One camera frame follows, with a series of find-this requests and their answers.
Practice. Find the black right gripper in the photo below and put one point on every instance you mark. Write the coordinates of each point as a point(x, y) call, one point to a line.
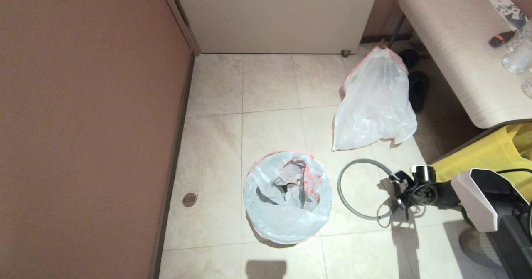
point(406, 193)

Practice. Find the beige bench with metal legs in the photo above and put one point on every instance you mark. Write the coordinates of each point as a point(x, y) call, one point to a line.
point(457, 42)

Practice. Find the black and white brochure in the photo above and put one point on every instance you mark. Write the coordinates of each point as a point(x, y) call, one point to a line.
point(510, 13)

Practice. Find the translucent white trash bag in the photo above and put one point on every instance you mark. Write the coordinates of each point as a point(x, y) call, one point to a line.
point(286, 204)

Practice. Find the white door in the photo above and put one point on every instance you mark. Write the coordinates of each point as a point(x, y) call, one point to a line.
point(274, 17)

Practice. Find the yellow bag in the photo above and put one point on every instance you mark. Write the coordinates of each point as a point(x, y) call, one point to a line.
point(486, 154)

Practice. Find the small clear glass cup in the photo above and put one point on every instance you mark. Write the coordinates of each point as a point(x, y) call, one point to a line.
point(528, 88)

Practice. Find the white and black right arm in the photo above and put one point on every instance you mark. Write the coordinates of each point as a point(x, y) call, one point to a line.
point(478, 200)

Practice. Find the grey ribbed rounded object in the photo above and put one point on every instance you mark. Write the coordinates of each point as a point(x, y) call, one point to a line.
point(478, 245)

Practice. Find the small silver wrist camera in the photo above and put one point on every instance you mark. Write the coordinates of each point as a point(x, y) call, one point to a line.
point(400, 176)

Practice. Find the black slipper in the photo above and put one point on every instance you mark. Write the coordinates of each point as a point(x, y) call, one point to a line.
point(411, 58)
point(419, 91)

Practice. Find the black and orange remote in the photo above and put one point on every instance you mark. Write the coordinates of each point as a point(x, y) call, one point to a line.
point(502, 39)

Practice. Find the beige door frame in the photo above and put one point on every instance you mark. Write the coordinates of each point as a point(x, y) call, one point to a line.
point(181, 21)

